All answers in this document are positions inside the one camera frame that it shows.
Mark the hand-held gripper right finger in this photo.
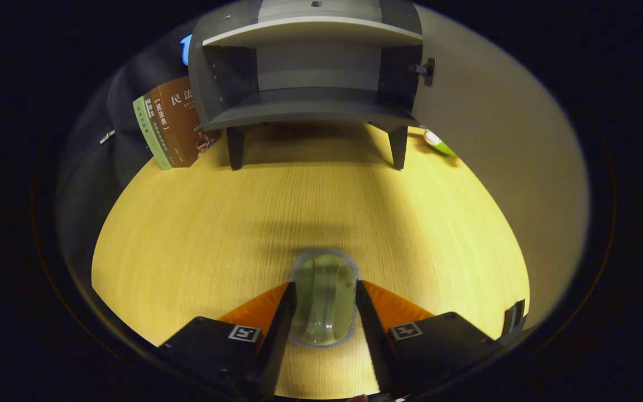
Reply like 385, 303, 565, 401
355, 279, 501, 397

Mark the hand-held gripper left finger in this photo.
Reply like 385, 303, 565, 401
157, 281, 298, 400

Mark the beige cabinet door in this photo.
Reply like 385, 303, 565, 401
411, 6, 589, 330

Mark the green and white plush toy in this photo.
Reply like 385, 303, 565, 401
423, 130, 459, 158

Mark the brown book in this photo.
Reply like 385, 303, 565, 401
145, 85, 188, 168
159, 75, 223, 168

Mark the black backdrop cloth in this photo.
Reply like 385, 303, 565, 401
56, 22, 205, 291

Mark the grey cabinet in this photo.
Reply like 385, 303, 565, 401
188, 0, 436, 171

